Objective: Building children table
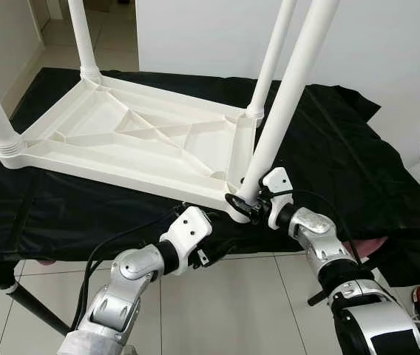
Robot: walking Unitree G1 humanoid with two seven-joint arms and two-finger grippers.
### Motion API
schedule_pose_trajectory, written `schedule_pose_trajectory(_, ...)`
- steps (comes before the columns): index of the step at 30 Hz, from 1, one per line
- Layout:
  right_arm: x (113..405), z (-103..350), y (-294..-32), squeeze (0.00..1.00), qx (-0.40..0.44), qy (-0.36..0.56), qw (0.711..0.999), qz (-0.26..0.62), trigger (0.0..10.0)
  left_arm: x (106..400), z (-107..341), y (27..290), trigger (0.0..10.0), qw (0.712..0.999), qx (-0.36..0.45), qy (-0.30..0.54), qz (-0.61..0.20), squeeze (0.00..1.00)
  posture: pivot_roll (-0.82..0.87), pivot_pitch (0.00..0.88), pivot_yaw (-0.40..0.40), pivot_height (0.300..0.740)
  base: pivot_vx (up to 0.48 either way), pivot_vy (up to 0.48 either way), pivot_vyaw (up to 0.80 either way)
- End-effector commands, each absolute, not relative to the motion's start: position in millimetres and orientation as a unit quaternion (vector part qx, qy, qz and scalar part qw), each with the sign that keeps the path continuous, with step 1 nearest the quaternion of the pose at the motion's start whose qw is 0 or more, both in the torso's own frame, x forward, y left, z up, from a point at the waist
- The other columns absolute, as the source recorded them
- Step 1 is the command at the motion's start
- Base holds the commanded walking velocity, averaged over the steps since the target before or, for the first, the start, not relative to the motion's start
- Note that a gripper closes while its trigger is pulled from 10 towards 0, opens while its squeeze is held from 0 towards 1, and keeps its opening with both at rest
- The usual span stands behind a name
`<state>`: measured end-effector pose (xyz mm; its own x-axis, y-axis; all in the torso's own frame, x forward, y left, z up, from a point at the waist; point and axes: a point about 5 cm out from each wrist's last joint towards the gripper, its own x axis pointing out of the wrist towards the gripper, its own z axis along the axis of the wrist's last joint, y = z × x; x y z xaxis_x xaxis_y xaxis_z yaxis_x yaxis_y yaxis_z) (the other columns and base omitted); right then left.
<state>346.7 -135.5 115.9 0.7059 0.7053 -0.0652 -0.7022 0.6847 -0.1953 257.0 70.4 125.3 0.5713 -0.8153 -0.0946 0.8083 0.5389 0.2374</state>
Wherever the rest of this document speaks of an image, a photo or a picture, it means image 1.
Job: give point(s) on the black table cloth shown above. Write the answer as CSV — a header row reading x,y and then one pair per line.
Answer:
x,y
365,170

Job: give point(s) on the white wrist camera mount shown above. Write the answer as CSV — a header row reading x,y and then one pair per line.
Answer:
x,y
275,180
191,225

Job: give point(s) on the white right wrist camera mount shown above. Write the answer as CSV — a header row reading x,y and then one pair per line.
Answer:
x,y
275,180

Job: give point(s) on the pink stool seat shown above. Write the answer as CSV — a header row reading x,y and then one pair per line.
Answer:
x,y
371,248

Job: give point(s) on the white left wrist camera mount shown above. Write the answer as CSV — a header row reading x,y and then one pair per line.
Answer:
x,y
191,225

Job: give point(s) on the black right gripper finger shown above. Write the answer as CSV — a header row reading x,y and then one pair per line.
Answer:
x,y
239,206

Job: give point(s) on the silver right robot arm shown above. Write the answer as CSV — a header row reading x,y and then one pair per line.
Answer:
x,y
313,225

